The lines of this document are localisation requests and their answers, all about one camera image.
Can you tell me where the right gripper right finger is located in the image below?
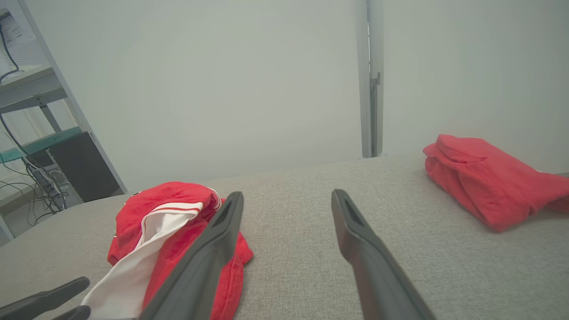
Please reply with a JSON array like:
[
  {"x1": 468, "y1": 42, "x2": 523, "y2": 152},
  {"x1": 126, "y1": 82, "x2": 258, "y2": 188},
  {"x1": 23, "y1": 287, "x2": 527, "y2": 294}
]
[{"x1": 331, "y1": 189, "x2": 439, "y2": 320}]

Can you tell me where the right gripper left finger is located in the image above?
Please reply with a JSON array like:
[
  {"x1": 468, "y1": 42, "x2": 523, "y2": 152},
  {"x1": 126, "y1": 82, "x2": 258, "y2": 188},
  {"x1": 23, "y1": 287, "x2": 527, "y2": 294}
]
[{"x1": 138, "y1": 191, "x2": 245, "y2": 320}]

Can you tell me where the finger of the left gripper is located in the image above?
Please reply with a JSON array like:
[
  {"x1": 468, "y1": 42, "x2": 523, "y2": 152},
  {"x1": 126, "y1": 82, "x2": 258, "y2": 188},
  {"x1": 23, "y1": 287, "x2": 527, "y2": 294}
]
[
  {"x1": 50, "y1": 305, "x2": 92, "y2": 320},
  {"x1": 0, "y1": 276, "x2": 91, "y2": 320}
]

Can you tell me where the red and white jersey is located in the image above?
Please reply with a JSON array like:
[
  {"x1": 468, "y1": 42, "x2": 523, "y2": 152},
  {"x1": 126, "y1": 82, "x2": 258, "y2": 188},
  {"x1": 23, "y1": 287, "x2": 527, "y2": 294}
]
[{"x1": 81, "y1": 181, "x2": 254, "y2": 320}]

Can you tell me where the red shorts white hem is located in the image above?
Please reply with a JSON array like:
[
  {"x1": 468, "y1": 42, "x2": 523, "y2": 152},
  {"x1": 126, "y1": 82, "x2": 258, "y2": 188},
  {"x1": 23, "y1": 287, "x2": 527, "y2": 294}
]
[{"x1": 422, "y1": 134, "x2": 569, "y2": 233}]

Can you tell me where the black computer tower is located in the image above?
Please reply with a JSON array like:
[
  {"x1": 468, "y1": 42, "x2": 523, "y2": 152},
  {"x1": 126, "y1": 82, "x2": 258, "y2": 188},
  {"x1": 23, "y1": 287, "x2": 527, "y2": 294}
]
[{"x1": 48, "y1": 131, "x2": 126, "y2": 203}]

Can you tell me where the teal shelf board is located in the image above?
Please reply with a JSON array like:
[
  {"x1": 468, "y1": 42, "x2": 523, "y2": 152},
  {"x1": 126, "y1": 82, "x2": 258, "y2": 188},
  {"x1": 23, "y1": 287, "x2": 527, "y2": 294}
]
[{"x1": 0, "y1": 127, "x2": 83, "y2": 164}]

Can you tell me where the grey desk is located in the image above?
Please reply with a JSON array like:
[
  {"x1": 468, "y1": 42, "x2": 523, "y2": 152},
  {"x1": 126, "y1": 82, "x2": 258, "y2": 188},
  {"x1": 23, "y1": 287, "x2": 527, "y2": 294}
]
[{"x1": 0, "y1": 66, "x2": 68, "y2": 134}]

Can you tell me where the metal shelf with equipment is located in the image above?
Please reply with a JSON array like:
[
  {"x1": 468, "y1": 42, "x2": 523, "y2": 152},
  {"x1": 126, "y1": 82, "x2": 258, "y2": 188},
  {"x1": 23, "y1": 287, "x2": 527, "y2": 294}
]
[{"x1": 16, "y1": 0, "x2": 129, "y2": 195}]

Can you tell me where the grey metal partition post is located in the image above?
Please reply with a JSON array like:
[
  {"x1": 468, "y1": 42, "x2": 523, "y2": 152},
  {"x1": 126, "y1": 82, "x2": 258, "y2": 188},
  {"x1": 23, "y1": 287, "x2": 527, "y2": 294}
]
[
  {"x1": 370, "y1": 0, "x2": 385, "y2": 158},
  {"x1": 355, "y1": 0, "x2": 373, "y2": 159}
]

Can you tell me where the white power strip with cables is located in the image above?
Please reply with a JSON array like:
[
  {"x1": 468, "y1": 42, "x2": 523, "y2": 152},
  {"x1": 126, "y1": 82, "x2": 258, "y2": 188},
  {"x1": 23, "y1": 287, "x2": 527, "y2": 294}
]
[{"x1": 0, "y1": 113, "x2": 67, "y2": 225}]

